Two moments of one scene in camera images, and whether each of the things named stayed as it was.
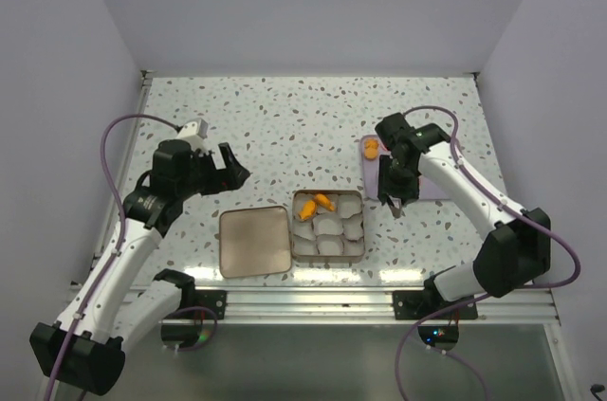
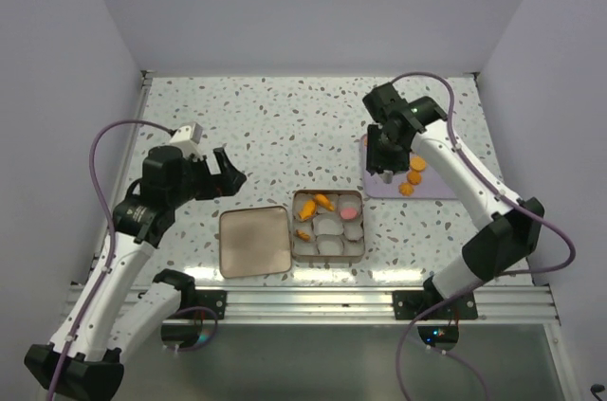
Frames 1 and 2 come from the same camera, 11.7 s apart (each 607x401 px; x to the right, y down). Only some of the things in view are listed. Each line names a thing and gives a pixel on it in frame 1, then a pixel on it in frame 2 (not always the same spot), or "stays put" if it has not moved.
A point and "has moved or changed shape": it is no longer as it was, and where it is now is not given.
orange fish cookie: (308, 209) stays put
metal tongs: (397, 210) has moved or changed shape
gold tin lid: (254, 241) stays put
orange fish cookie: (324, 201) stays put
